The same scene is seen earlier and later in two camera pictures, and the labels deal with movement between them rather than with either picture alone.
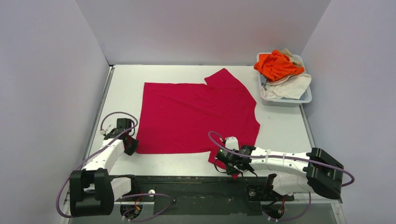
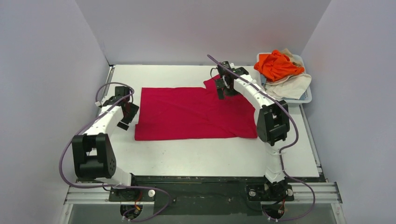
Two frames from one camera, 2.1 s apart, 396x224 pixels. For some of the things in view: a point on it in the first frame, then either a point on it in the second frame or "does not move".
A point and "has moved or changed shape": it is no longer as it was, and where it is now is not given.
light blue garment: [263, 80] does not move
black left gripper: [131, 145] to [129, 112]
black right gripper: [227, 161] to [224, 82]
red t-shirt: [196, 118] has moved or changed shape
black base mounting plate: [226, 194] does not move
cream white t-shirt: [293, 87] does not move
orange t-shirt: [276, 66] does not move
